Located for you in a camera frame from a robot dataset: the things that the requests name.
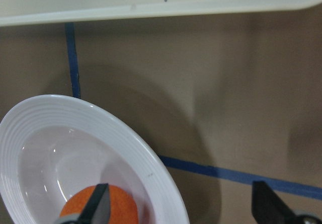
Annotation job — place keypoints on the orange fruit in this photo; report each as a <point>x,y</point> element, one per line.
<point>122,206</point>

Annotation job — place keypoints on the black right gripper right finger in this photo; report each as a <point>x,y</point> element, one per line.
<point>267,207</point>

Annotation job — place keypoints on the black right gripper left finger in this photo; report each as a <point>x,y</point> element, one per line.
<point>98,208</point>

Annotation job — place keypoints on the white round plate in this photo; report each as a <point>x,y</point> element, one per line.
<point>53,146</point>

